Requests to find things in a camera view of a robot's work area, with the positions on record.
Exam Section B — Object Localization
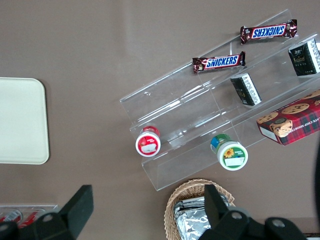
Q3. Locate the green lidded yogurt cup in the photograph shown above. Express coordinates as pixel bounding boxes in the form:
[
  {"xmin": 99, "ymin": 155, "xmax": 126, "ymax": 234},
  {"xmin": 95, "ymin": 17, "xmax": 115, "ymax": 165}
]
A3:
[{"xmin": 209, "ymin": 133, "xmax": 249, "ymax": 171}]

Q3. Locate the beige plastic tray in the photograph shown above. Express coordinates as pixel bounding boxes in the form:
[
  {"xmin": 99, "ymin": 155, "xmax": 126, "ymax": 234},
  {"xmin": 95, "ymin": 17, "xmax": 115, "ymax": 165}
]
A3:
[{"xmin": 0, "ymin": 77, "xmax": 50, "ymax": 165}]

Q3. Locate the clear acrylic stepped rack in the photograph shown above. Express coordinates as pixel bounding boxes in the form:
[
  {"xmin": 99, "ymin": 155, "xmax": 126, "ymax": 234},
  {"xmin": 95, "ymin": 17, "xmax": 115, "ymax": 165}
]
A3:
[{"xmin": 119, "ymin": 8, "xmax": 320, "ymax": 192}]

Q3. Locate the silver foil pouch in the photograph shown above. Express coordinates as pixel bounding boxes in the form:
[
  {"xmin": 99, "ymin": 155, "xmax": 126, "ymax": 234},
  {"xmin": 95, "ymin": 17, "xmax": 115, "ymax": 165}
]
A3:
[{"xmin": 173, "ymin": 196, "xmax": 236, "ymax": 240}]

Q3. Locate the small black box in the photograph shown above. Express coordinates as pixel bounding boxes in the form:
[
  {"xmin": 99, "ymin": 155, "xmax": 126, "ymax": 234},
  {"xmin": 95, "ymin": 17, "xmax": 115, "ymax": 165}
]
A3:
[
  {"xmin": 229, "ymin": 72, "xmax": 263, "ymax": 109},
  {"xmin": 288, "ymin": 38, "xmax": 320, "ymax": 77}
]

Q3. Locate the clear acrylic bottle rack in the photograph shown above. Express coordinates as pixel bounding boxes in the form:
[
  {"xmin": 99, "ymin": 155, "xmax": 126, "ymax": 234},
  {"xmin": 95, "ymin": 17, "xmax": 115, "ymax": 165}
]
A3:
[{"xmin": 0, "ymin": 204, "xmax": 60, "ymax": 227}]

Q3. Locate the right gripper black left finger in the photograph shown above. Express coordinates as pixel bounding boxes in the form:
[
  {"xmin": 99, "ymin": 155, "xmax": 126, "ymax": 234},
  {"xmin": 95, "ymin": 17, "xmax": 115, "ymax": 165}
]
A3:
[{"xmin": 0, "ymin": 184, "xmax": 95, "ymax": 240}]

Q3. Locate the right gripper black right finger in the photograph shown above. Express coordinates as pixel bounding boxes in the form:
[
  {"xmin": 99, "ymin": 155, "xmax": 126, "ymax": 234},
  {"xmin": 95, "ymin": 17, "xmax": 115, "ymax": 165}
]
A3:
[{"xmin": 199, "ymin": 184, "xmax": 309, "ymax": 240}]

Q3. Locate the red tartan cookie box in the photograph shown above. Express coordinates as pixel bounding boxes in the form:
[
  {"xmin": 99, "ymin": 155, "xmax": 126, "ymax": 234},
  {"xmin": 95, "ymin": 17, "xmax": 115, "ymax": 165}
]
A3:
[{"xmin": 256, "ymin": 89, "xmax": 320, "ymax": 147}]

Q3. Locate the red lidded yogurt cup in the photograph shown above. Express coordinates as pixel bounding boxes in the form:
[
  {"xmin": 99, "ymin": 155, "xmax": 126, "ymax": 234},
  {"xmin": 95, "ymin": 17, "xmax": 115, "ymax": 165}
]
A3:
[{"xmin": 135, "ymin": 125, "xmax": 162, "ymax": 158}]

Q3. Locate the light tan wicker basket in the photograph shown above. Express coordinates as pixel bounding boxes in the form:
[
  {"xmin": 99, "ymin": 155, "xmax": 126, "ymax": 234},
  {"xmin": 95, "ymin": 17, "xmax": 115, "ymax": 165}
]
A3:
[{"xmin": 163, "ymin": 178, "xmax": 236, "ymax": 240}]

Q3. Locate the brown Snickers bar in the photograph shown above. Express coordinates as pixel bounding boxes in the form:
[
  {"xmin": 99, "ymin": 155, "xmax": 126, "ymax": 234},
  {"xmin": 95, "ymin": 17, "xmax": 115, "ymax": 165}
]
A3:
[
  {"xmin": 191, "ymin": 50, "xmax": 247, "ymax": 75},
  {"xmin": 239, "ymin": 19, "xmax": 299, "ymax": 46}
]

